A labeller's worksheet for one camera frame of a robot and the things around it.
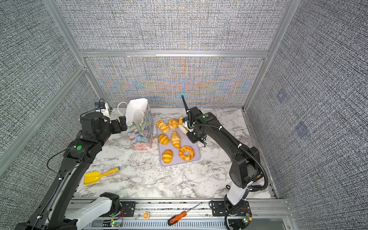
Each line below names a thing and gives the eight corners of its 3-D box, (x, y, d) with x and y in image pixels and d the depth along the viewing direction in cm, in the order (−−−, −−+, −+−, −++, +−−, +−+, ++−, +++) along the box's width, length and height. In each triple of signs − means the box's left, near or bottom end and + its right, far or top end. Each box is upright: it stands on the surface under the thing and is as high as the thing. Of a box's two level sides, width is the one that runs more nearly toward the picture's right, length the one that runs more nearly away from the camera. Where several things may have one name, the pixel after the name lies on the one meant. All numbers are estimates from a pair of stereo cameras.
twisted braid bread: (164, 134, 103) (163, 132, 101) (156, 124, 109) (155, 122, 107) (170, 130, 106) (170, 128, 104) (162, 121, 111) (161, 119, 109)
